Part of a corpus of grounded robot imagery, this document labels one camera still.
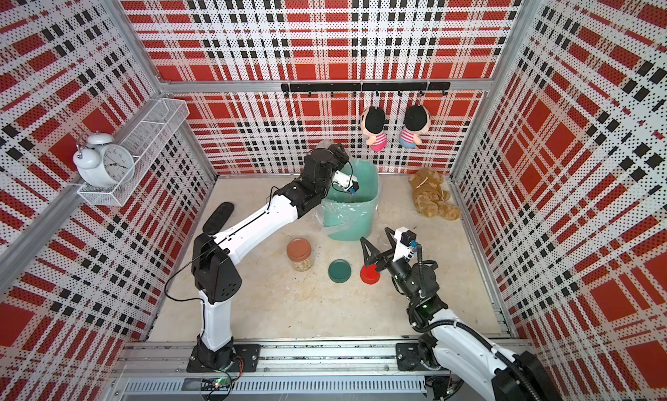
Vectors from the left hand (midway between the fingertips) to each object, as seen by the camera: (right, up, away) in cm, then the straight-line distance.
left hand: (331, 144), depth 80 cm
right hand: (+14, -27, -5) cm, 31 cm away
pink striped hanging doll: (+15, +9, +13) cm, 22 cm away
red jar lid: (+13, -43, +8) cm, 46 cm away
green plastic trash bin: (+12, -9, +10) cm, 18 cm away
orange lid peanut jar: (-11, -34, +5) cm, 36 cm away
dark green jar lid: (+2, -43, +11) cm, 44 cm away
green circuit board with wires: (-29, -68, -11) cm, 75 cm away
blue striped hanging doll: (+30, +11, +12) cm, 34 cm away
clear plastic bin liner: (+5, -23, +3) cm, 24 cm away
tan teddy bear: (+38, -18, +22) cm, 48 cm away
